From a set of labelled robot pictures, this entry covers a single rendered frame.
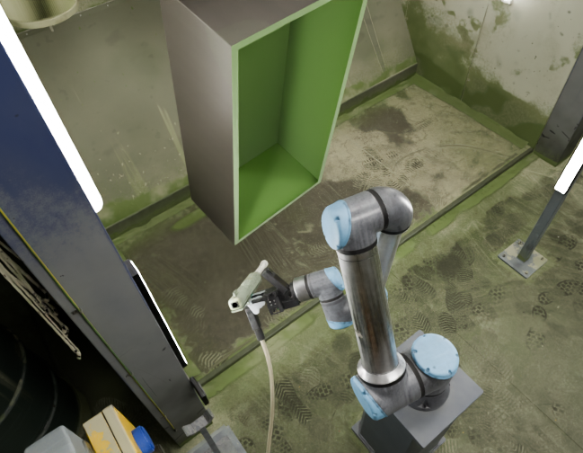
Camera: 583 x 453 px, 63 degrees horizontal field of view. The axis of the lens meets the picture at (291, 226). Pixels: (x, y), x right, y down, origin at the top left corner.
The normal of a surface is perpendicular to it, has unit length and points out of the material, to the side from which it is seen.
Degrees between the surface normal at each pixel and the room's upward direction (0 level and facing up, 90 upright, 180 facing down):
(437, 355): 5
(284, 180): 12
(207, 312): 0
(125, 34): 57
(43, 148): 90
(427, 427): 0
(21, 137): 90
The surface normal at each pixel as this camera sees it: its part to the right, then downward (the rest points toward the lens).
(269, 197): 0.09, -0.49
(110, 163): 0.48, 0.17
